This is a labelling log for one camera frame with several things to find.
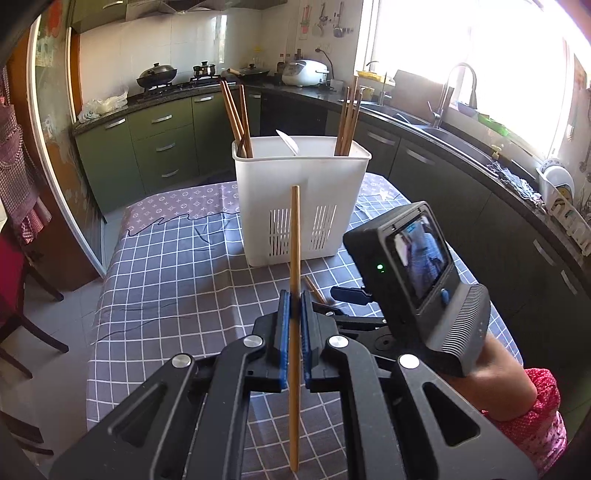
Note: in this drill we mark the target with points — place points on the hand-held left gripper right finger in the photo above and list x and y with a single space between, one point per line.
307 332

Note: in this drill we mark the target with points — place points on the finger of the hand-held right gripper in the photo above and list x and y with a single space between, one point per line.
351 295

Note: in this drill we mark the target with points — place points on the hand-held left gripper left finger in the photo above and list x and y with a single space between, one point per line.
284 332

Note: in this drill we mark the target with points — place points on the wooden chopstick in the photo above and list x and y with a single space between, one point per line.
245 120
342 124
316 290
294 230
238 120
229 110
350 115
354 129

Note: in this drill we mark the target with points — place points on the white plastic utensil holder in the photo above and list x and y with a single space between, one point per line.
258 184

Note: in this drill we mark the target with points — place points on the person's right forearm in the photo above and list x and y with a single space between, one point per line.
503 383

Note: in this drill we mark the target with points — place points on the blue checked tablecloth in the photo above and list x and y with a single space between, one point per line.
184 286

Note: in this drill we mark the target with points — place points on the purple patterned tablecloth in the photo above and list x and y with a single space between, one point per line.
184 201

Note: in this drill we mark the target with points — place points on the white ceramic spoon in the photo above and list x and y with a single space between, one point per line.
288 142

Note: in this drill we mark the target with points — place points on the white dish drainer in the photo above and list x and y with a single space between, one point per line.
558 184

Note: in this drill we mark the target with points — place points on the brown cutting board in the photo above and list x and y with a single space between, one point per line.
411 87

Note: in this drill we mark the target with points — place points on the steel sink faucet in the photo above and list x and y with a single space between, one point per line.
443 99

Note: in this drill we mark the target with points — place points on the yellow plastic tray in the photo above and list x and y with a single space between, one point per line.
371 75

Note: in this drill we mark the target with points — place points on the white rice cooker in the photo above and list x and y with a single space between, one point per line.
304 74

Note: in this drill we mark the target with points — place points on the green kitchen cabinets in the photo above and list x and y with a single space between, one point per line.
152 138

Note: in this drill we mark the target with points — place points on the frying pan with lid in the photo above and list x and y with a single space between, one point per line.
254 73

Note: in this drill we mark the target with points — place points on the hanging kitchen tools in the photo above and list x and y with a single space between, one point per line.
340 31

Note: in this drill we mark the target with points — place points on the gas stove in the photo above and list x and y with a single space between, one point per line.
184 86

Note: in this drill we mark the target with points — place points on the black kettle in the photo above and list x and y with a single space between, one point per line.
206 70

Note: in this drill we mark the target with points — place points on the red chair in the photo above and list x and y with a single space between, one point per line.
9 272

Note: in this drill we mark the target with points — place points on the black wok with lid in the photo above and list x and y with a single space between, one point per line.
157 76

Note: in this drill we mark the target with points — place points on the plastic bag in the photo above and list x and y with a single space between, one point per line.
101 106

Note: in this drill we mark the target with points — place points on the glass sliding door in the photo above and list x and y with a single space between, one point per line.
60 138

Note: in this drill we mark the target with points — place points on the red checked apron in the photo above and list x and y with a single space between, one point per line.
18 175

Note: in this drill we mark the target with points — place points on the range hood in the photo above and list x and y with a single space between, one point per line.
184 3

